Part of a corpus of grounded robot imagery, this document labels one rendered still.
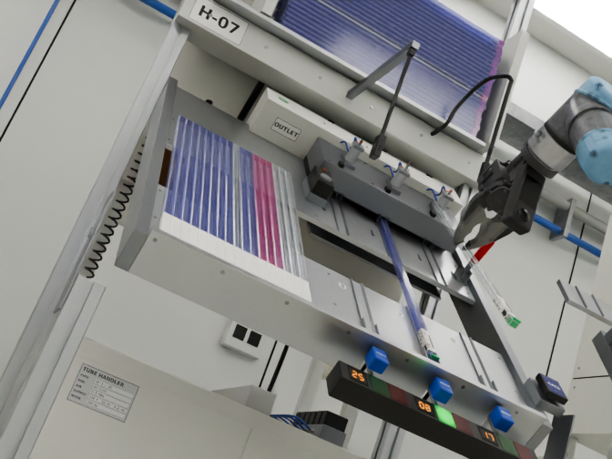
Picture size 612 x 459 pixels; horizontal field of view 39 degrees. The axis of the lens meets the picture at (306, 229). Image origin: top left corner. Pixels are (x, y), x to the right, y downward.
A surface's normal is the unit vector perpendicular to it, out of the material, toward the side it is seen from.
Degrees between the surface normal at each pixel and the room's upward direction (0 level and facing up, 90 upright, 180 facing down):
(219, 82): 90
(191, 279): 132
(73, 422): 90
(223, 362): 90
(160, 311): 90
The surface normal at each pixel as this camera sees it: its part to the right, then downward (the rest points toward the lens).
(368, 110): 0.40, -0.21
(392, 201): 0.07, 0.43
